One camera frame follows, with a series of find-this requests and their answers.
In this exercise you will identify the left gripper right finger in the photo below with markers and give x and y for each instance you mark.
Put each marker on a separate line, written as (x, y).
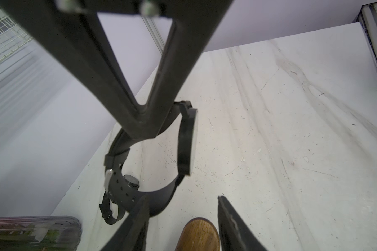
(234, 233)

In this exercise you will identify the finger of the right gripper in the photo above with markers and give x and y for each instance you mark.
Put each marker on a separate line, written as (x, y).
(108, 48)

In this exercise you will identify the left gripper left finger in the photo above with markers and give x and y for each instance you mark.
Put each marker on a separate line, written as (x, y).
(132, 234)

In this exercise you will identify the wooden watch stand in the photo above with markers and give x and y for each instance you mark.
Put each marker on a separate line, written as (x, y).
(199, 234)

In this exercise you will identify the black watch pair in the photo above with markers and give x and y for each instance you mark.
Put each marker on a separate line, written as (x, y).
(113, 207)

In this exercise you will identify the purple glass vase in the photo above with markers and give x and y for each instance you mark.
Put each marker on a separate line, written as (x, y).
(40, 233)

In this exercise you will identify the white wire wall basket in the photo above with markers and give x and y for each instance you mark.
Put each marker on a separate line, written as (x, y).
(12, 36)

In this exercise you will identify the aluminium frame rail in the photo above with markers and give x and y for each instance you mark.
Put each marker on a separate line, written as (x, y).
(154, 32)

